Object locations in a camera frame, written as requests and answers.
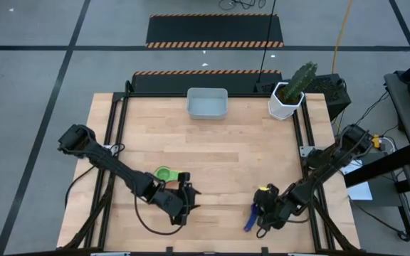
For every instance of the black aluminium table frame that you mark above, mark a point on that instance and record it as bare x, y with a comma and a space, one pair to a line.
155, 95

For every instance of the white plant pot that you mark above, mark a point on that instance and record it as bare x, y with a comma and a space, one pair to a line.
279, 110

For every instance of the green cactus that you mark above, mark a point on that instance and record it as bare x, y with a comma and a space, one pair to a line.
299, 81

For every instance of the light grey plastic basket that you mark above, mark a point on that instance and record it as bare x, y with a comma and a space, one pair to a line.
206, 106

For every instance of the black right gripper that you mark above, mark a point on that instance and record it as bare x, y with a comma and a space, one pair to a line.
272, 208

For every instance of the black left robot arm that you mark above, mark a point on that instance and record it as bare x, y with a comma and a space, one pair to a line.
112, 167

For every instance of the small yellow tag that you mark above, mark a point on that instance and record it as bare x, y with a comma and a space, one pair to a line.
263, 188

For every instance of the large orange measuring cup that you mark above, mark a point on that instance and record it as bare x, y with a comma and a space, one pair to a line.
181, 177

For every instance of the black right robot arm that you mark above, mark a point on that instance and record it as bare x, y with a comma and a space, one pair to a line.
319, 177

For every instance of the white paper sheet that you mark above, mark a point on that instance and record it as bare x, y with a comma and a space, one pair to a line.
363, 192

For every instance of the yellow power plug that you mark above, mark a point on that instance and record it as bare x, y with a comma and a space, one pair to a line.
376, 141

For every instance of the black perforated computer case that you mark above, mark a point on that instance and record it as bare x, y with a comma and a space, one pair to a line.
327, 90

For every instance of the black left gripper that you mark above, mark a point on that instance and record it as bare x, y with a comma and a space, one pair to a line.
169, 204

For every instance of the small dark blue measuring cup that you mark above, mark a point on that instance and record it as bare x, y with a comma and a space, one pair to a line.
249, 222

